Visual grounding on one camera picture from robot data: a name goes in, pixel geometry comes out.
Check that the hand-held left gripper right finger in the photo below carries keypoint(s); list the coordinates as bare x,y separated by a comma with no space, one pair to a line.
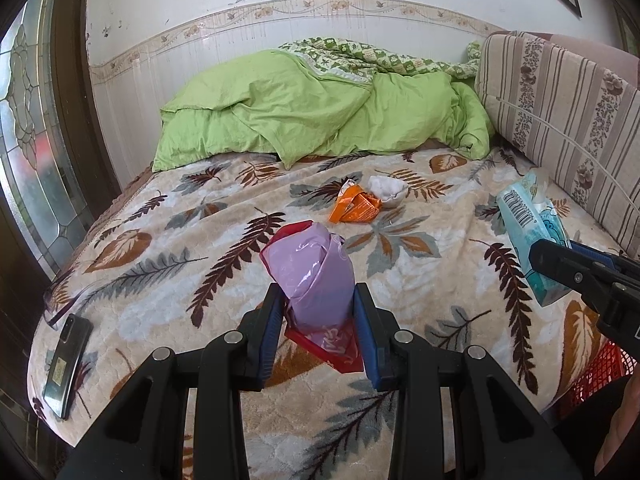
369,340

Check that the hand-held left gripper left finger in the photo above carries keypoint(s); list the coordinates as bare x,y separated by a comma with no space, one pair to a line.
270,332

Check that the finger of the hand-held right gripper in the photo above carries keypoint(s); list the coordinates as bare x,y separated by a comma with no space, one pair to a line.
600,260
560,265

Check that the red plastic bag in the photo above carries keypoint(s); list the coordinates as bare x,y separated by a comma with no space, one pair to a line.
330,347

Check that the red plastic mesh basket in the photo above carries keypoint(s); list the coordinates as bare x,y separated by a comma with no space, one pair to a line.
605,365

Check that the blue tissue packet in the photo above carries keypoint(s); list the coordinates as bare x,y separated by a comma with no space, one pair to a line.
530,215

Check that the pink plastic bag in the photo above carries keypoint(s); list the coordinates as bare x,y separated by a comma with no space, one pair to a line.
315,280

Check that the person's right forearm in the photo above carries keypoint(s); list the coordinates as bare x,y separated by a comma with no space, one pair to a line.
622,430

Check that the leaf print blanket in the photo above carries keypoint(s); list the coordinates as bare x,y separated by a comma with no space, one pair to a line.
200,240

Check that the orange snack wrapper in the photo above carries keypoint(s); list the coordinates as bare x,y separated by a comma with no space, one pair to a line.
355,207

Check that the crumpled white tissue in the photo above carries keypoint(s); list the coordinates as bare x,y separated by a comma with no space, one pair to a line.
387,190

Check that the striped sofa cushion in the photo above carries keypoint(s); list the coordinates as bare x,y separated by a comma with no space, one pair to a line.
565,110

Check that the black smartphone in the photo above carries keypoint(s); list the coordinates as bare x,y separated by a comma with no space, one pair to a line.
67,367

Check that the green and white patterned quilt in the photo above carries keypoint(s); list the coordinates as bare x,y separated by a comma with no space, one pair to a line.
360,60

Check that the stained glass window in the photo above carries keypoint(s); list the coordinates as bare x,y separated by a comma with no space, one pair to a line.
30,150

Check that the dark wooden window frame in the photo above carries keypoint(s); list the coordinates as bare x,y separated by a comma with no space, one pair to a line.
80,85

